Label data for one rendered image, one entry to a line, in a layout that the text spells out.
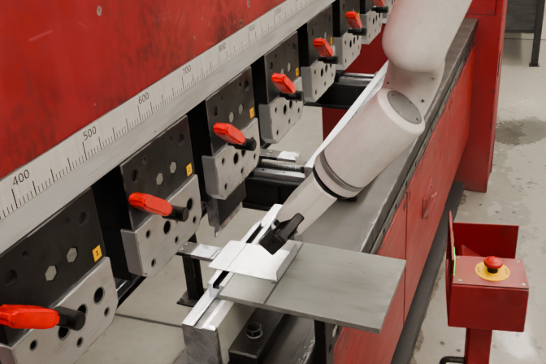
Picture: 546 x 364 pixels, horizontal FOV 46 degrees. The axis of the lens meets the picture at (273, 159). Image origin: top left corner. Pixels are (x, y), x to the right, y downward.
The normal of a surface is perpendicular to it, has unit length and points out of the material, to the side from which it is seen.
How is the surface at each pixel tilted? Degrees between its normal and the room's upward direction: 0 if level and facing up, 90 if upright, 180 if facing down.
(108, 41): 90
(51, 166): 90
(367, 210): 0
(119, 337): 0
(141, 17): 90
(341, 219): 0
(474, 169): 90
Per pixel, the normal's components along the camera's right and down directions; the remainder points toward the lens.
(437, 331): -0.07, -0.89
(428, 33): -0.02, 0.53
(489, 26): -0.39, 0.44
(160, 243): 0.92, 0.11
